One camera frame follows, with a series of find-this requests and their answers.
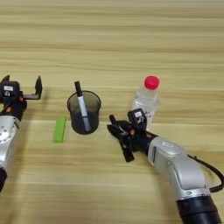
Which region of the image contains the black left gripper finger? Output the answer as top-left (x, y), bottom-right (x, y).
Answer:
top-left (33, 75), bottom-right (44, 100)
top-left (0, 74), bottom-right (11, 84)

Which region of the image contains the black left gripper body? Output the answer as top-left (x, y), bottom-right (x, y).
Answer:
top-left (0, 92), bottom-right (40, 122)

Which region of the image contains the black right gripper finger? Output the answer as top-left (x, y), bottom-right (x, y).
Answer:
top-left (106, 123), bottom-right (128, 140)
top-left (114, 118), bottom-right (131, 133)

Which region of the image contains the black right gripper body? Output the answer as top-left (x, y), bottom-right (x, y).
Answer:
top-left (118, 120), bottom-right (156, 156)

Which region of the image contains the black mesh pen cup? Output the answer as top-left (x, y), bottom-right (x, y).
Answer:
top-left (66, 89), bottom-right (102, 136)

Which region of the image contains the clear bottle with red cap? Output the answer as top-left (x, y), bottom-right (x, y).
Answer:
top-left (129, 75), bottom-right (161, 131)

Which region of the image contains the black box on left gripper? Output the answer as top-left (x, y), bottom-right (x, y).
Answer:
top-left (0, 80), bottom-right (21, 101)

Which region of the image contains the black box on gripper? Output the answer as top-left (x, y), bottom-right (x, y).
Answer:
top-left (127, 108), bottom-right (148, 130)
top-left (0, 80), bottom-right (21, 101)

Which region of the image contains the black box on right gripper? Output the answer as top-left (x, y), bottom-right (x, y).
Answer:
top-left (127, 108), bottom-right (148, 130)

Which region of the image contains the black marker with white label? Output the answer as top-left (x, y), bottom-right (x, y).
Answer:
top-left (73, 80), bottom-right (92, 132)

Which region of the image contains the green rectangular block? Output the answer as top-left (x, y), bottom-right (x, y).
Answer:
top-left (52, 116), bottom-right (67, 144)

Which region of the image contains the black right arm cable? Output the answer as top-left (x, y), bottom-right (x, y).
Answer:
top-left (186, 153), bottom-right (224, 194)

